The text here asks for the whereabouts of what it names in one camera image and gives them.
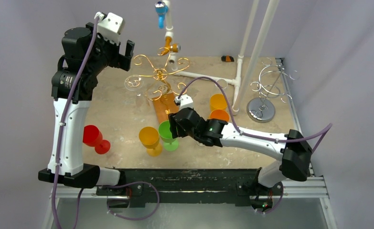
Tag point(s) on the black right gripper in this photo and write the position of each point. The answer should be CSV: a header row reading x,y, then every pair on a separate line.
x,y
175,123

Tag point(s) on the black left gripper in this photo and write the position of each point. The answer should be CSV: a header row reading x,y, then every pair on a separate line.
x,y
119,60

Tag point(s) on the clear wine glass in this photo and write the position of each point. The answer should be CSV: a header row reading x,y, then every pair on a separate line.
x,y
222,83
134,83

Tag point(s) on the green plastic goblet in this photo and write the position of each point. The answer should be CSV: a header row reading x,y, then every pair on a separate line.
x,y
169,143

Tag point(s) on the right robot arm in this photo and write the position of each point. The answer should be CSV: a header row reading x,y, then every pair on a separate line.
x,y
292,156

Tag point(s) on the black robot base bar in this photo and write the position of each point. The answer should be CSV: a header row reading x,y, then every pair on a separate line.
x,y
193,186

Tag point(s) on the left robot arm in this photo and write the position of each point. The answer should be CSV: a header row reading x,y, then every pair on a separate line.
x,y
87,52

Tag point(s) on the chrome spiral glass rack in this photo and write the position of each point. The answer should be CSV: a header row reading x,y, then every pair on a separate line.
x,y
272,83

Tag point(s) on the orange plastic goblet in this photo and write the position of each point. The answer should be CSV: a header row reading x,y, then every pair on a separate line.
x,y
220,115

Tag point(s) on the yellow plastic goblet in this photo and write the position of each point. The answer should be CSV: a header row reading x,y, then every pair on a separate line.
x,y
217,102

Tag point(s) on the yellow-orange plastic goblet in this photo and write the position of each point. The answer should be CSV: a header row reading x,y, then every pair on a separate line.
x,y
150,139

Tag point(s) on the yellow faucet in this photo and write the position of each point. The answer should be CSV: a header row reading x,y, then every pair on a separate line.
x,y
169,46

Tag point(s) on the blue faucet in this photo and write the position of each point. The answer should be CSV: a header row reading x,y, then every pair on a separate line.
x,y
161,9

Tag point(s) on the red plastic goblet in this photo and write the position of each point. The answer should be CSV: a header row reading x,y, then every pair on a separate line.
x,y
92,137

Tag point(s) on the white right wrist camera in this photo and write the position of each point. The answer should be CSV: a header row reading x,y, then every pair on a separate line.
x,y
184,101

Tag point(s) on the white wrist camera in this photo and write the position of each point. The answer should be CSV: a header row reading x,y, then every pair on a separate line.
x,y
110,27
184,101

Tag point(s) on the gold wire wine glass rack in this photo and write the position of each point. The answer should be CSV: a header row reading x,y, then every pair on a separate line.
x,y
160,92

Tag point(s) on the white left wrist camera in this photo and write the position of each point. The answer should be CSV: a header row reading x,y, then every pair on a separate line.
x,y
110,27

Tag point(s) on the white PVC pipe frame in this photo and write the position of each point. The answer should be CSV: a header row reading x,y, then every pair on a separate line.
x,y
205,75

